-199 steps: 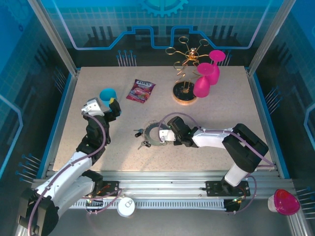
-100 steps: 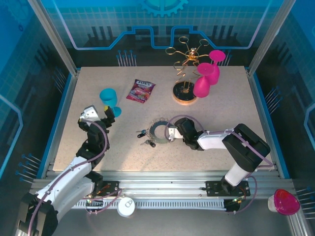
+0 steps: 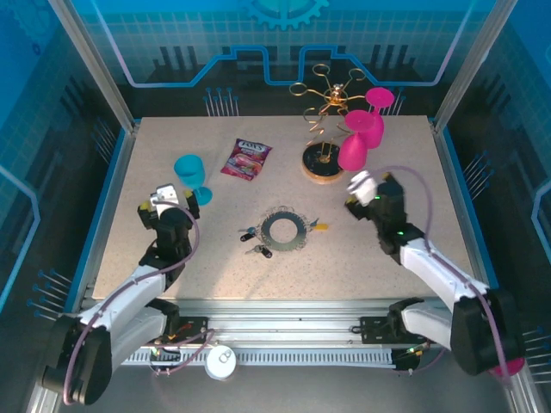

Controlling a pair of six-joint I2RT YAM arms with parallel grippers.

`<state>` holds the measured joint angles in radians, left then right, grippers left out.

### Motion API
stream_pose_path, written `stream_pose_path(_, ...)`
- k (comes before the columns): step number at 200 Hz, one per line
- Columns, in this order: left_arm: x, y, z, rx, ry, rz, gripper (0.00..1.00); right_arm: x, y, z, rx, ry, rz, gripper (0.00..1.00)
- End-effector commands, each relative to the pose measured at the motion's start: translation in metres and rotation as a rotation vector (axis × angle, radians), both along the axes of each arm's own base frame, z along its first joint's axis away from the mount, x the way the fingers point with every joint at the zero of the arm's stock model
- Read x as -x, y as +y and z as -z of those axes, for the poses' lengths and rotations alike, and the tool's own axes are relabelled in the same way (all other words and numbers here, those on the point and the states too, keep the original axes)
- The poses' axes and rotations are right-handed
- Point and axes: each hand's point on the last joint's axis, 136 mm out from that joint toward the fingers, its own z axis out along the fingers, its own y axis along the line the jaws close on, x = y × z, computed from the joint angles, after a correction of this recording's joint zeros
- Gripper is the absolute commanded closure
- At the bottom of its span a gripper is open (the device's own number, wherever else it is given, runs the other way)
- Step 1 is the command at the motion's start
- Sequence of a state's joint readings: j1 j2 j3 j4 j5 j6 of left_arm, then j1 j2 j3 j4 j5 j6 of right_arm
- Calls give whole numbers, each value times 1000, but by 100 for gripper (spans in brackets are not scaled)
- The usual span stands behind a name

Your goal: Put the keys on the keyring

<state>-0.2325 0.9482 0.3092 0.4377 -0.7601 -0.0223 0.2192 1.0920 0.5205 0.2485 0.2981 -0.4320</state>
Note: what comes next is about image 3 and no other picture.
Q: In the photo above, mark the aluminium frame side rail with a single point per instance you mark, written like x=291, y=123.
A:
x=107, y=206
x=462, y=202

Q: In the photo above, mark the silver key black fob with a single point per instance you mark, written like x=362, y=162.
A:
x=246, y=236
x=260, y=250

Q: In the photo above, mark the yellow key tag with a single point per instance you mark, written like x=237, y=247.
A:
x=322, y=226

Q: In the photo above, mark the white round can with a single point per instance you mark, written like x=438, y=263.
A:
x=221, y=363

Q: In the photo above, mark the aluminium frame long rail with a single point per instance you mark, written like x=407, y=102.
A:
x=280, y=314

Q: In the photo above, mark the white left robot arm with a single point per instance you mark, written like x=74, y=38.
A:
x=125, y=310

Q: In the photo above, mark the red candy bag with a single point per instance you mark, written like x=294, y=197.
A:
x=246, y=159

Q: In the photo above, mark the blue key tag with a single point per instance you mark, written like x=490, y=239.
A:
x=314, y=223

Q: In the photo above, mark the round perforated metal disc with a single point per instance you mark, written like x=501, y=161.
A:
x=269, y=234

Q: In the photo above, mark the blue plastic goblet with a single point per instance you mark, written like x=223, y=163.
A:
x=191, y=174

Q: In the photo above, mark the aluminium frame post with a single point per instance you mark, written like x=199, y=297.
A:
x=469, y=64
x=92, y=64

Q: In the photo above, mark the pink plastic goblet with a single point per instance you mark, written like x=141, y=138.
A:
x=353, y=146
x=510, y=370
x=379, y=120

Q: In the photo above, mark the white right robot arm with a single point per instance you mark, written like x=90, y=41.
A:
x=465, y=314

